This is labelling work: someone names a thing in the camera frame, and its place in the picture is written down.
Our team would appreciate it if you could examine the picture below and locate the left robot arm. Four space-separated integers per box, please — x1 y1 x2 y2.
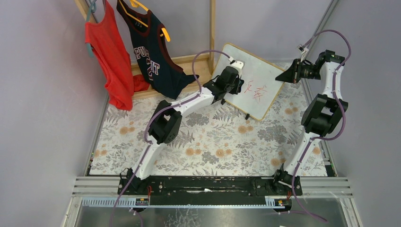
125 61 244 191

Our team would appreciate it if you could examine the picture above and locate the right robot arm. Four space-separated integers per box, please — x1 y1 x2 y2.
271 50 349 196

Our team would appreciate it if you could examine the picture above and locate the white framed whiteboard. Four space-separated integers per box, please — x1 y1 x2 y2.
222 43 284 121

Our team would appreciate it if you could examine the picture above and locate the wooden clothes rack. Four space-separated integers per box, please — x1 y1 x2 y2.
74 0 216 100

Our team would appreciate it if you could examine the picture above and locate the navy basketball jersey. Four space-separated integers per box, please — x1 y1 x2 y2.
116 0 199 99

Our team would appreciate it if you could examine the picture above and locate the orange clothes hanger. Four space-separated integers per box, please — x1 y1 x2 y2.
118 0 171 43

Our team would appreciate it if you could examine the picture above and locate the red sleeveless shirt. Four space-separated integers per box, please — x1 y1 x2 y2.
90 0 150 111

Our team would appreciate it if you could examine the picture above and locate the teal clothes hanger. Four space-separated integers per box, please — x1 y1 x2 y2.
85 0 96 58

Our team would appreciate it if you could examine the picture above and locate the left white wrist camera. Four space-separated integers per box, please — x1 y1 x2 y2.
230 60 244 78

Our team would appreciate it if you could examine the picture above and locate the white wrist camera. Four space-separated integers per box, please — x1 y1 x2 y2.
230 60 244 78
297 45 309 62

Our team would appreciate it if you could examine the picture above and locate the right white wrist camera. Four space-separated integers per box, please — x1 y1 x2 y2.
297 45 309 62

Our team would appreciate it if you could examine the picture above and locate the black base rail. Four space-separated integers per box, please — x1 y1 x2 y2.
117 176 303 206

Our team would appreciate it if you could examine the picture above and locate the aluminium frame profile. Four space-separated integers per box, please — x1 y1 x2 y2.
63 176 362 227

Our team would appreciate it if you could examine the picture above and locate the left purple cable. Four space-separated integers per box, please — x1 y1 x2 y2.
108 49 234 227

